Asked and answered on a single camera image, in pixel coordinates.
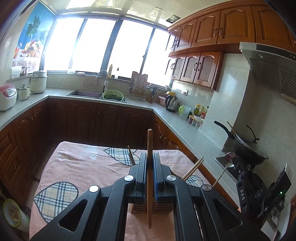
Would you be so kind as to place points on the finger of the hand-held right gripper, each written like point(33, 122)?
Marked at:
point(242, 171)

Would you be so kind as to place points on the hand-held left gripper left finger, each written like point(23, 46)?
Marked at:
point(143, 176)

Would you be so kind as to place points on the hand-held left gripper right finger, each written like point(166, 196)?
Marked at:
point(157, 178)

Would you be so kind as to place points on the dark wooden chopstick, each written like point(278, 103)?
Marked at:
point(131, 156)

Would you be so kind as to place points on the wooden slatted utensil holder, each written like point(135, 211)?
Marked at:
point(161, 208)

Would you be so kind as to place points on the long brown wooden chopstick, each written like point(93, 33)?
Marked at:
point(149, 143)

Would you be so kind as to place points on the light wooden chopstick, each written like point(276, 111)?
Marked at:
point(192, 168)

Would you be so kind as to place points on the metal spoon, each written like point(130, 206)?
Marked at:
point(229, 158)

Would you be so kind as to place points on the black wok with lid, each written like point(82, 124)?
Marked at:
point(249, 148)

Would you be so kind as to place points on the pink plaid-patch tablecloth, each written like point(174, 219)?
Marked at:
point(87, 166)

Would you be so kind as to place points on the spice jar set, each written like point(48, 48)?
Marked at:
point(196, 121)

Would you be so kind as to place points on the green plastic cup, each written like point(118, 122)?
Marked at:
point(183, 112)

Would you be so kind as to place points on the grey kitchen countertop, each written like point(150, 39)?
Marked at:
point(143, 104)

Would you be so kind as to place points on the condiment bottles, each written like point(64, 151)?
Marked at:
point(200, 110)

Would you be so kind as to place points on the steel electric kettle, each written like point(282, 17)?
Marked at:
point(171, 104)

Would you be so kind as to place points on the pink plastic container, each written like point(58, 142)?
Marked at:
point(162, 101)

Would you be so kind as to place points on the wooden knife block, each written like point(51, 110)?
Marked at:
point(151, 95)

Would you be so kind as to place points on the wooden base cabinets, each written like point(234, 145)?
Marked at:
point(81, 122)

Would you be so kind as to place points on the green colander with vegetables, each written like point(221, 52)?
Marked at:
point(112, 95)

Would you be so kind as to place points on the metal dish rack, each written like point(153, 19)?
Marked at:
point(138, 87)

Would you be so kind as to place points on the dark kitchen sink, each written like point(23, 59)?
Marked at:
point(85, 93)

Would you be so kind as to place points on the chrome kitchen faucet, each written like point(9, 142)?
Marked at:
point(105, 80)

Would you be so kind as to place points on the steel range hood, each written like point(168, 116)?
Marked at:
point(272, 67)

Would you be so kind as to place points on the yellow detergent bottle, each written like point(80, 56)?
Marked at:
point(110, 70)

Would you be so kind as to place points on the green-rimmed bowl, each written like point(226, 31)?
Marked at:
point(13, 214)

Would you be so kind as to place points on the large kitchen window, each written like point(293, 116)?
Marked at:
point(97, 46)

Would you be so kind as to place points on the white cylindrical rice cooker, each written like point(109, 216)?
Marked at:
point(38, 82)

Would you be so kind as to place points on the red and white rice cooker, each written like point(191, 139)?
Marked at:
point(7, 97)

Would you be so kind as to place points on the white wall socket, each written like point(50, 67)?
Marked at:
point(184, 92)

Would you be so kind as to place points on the wooden wall cabinets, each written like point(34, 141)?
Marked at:
point(208, 41)

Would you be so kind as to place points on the tropical fruit wall poster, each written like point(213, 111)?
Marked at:
point(34, 34)

